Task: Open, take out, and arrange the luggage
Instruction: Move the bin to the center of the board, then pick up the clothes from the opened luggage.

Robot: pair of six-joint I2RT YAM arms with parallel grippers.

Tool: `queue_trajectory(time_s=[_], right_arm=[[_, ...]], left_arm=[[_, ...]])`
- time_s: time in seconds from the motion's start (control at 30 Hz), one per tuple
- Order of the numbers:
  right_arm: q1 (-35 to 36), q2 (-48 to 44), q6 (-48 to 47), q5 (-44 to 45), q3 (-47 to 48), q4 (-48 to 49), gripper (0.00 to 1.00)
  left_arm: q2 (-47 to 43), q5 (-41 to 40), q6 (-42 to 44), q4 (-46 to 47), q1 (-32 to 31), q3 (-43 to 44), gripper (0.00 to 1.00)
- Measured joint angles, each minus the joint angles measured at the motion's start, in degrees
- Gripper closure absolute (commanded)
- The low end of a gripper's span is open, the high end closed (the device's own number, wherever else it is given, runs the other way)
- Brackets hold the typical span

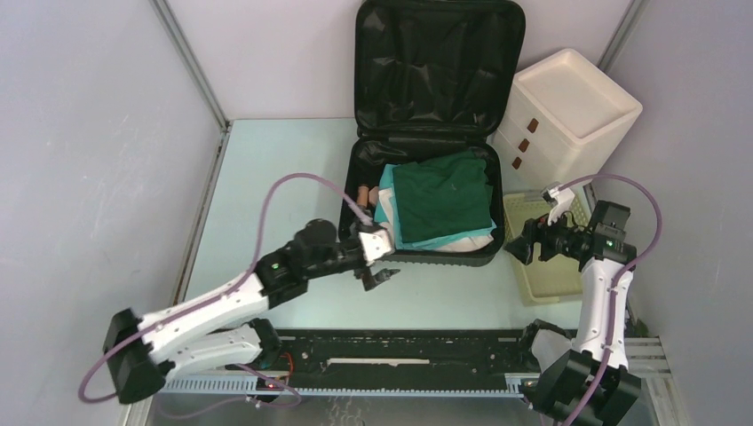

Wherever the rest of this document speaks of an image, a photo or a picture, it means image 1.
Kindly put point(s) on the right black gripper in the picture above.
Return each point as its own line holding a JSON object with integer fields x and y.
{"x": 522, "y": 248}

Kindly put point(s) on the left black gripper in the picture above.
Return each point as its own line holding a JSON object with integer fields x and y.
{"x": 369, "y": 280}

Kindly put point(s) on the teal cloth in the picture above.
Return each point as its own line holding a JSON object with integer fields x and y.
{"x": 388, "y": 203}

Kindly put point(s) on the dark green cloth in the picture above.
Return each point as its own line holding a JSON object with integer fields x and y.
{"x": 444, "y": 198}

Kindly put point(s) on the black ribbed hard-shell suitcase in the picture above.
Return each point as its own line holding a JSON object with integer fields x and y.
{"x": 433, "y": 78}

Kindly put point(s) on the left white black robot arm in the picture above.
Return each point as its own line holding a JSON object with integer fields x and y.
{"x": 224, "y": 326}

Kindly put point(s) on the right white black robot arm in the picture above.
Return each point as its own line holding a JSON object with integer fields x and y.
{"x": 585, "y": 380}

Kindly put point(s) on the white folded garment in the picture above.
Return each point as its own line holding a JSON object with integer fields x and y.
{"x": 470, "y": 244}

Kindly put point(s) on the brown cosmetic tube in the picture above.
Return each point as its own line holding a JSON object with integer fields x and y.
{"x": 362, "y": 199}

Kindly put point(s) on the white stacked drawer unit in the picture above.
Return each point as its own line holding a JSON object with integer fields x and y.
{"x": 563, "y": 120}

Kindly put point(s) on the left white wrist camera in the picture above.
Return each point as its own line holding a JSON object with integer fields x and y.
{"x": 375, "y": 245}

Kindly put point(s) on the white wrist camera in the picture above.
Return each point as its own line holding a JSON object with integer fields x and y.
{"x": 375, "y": 245}
{"x": 559, "y": 198}

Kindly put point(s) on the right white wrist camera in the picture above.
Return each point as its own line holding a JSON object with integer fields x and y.
{"x": 559, "y": 198}

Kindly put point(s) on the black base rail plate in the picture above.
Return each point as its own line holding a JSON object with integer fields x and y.
{"x": 412, "y": 361}

